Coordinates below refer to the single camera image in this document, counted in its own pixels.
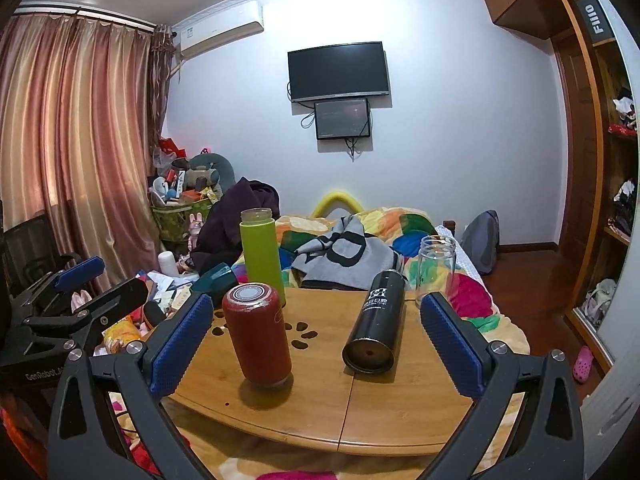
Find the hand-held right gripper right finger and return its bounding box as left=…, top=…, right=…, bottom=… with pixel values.
left=419, top=291, right=583, bottom=480

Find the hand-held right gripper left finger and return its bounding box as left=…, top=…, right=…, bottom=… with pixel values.
left=47, top=291, right=221, bottom=480

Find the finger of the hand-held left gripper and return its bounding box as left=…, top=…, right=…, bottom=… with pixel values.
left=22, top=276, right=149, bottom=356
left=9, top=256, right=107, bottom=313

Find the clear glass cup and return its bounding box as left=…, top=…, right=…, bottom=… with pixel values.
left=415, top=234, right=458, bottom=311

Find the yellow snack packet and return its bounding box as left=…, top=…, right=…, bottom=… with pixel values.
left=102, top=320, right=143, bottom=356

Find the pile of papers and packets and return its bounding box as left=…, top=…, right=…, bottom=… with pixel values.
left=102, top=267, right=196, bottom=351

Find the colourful patchwork blanket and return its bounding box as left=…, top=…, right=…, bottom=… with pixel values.
left=232, top=206, right=532, bottom=361

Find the black mesh chair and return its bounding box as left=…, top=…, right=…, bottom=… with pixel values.
left=0, top=200, right=83, bottom=321

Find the red thermos bottle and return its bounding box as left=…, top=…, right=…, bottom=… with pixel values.
left=221, top=282, right=293, bottom=391

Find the black bottle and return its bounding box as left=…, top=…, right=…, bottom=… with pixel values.
left=341, top=269, right=407, bottom=375

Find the green basket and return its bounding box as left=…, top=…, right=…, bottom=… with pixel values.
left=150, top=195, right=213, bottom=256

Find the grey backpack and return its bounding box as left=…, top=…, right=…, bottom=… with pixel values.
left=460, top=210, right=501, bottom=276

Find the green bottle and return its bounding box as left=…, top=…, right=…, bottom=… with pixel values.
left=239, top=207, right=287, bottom=308

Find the dark purple garment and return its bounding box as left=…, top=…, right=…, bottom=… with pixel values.
left=191, top=176, right=281, bottom=276

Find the pink shoe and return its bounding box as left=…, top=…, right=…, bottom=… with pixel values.
left=572, top=345, right=596, bottom=385

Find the pink curtain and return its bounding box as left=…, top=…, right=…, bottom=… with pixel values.
left=0, top=7, right=173, bottom=281

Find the round wooden folding table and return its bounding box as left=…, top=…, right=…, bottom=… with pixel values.
left=150, top=285, right=531, bottom=458

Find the grey black scarf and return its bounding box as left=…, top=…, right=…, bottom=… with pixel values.
left=291, top=214, right=401, bottom=292

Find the red bag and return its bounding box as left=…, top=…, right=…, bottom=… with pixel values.
left=157, top=136, right=188, bottom=161

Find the grey plush toy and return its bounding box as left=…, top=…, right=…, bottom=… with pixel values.
left=172, top=152, right=236, bottom=196

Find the light grey handbag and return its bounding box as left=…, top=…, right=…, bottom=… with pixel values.
left=582, top=278, right=618, bottom=328

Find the yellow foam tube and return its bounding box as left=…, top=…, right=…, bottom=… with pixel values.
left=312, top=191, right=366, bottom=218

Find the wooden wardrobe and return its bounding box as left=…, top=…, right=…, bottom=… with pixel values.
left=477, top=0, right=640, bottom=381

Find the white air conditioner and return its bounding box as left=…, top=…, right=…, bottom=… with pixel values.
left=172, top=1, right=264, bottom=58

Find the dark grey box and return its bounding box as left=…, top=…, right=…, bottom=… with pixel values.
left=575, top=0, right=617, bottom=47

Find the small black wall monitor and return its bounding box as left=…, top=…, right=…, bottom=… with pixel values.
left=314, top=98, right=372, bottom=141

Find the black wall television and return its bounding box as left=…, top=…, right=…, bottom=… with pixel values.
left=287, top=41, right=392, bottom=103

